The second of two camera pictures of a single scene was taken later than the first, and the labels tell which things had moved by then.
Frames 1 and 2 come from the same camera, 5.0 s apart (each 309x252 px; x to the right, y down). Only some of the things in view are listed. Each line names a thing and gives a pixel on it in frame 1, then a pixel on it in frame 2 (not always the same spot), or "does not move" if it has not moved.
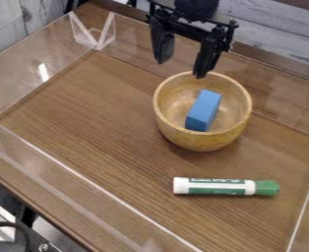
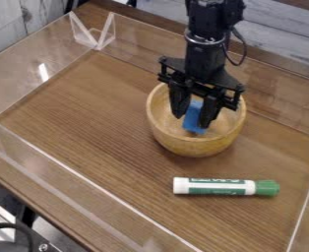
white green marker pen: x=224 y=186 does not move
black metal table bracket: x=38 y=243 does not move
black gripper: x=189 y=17 to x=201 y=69
